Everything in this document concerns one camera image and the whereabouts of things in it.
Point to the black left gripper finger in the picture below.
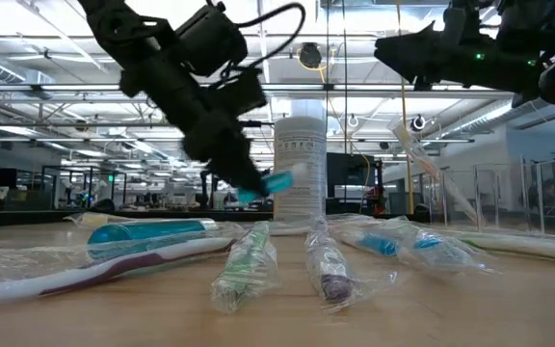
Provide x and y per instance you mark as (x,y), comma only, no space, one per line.
(236,159)
(200,144)

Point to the teal mouthwash bottle white cap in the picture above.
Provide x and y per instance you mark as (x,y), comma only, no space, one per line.
(277,183)
(162,229)

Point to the orange white toothbrush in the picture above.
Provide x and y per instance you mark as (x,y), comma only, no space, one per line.
(422,159)

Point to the green white toothbrush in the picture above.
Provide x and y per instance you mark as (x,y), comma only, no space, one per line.
(246,270)
(537,248)

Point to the blue white toothbrush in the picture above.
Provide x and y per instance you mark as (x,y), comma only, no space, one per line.
(378,246)

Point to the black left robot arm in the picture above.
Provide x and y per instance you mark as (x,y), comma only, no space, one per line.
(123,29)

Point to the distant black robot station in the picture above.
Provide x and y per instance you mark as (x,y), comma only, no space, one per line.
(205,188)

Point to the white wipes canister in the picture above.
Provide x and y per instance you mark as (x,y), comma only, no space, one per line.
(301,144)

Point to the black cabinet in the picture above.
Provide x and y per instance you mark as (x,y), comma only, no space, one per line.
(354,168)

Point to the red cart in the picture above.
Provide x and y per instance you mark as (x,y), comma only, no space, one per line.
(376,198)

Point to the clear plastic bag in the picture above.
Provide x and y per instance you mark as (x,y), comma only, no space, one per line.
(509,202)

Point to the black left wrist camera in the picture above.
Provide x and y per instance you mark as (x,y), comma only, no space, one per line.
(210,38)

